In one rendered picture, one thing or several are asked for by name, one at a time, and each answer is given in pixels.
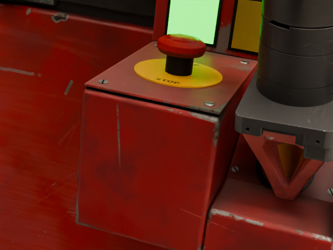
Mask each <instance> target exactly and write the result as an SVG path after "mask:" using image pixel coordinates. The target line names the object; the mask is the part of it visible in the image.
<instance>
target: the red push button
mask: <svg viewBox="0 0 333 250"><path fill-rule="evenodd" d="M157 47H158V49H159V51H160V52H161V53H163V54H165V55H166V67H165V72H167V73H169V74H172V75H176V76H189V75H191V74H192V69H193V62H194V58H199V57H202V56H203V54H204V53H205V52H206V44H205V43H204V42H203V41H201V40H200V39H199V38H197V37H194V36H191V35H186V34H167V35H165V36H162V37H160V38H159V39H158V42H157Z"/></svg>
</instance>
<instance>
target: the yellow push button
mask: <svg viewBox="0 0 333 250"><path fill-rule="evenodd" d="M277 147H278V152H279V156H280V160H281V164H282V167H283V171H284V175H285V176H286V177H287V178H291V177H292V175H293V174H294V172H295V171H296V169H297V167H298V166H299V164H300V163H301V161H302V159H303V158H304V157H303V149H302V148H300V147H299V146H297V145H294V144H289V143H279V144H277ZM262 173H263V175H264V177H265V179H266V180H267V181H268V178H267V176H266V174H265V172H264V170H263V168H262ZM268 182H269V181H268Z"/></svg>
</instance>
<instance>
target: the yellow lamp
mask: <svg viewBox="0 0 333 250"><path fill-rule="evenodd" d="M261 14H262V2H258V1H252V0H238V4H237V11H236V17H235V24H234V30H233V37H232V43H231V47H232V48H235V49H240V50H246V51H251V52H257V53H258V52H259V38H260V24H261Z"/></svg>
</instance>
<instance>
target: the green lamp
mask: <svg viewBox="0 0 333 250"><path fill-rule="evenodd" d="M218 7H219V0H171V2H170V11H169V20H168V29H167V34H186V35H191V36H194V37H197V38H199V39H200V40H201V41H203V42H204V43H208V44H213V43H214V35H215V28H216V21H217V14H218Z"/></svg>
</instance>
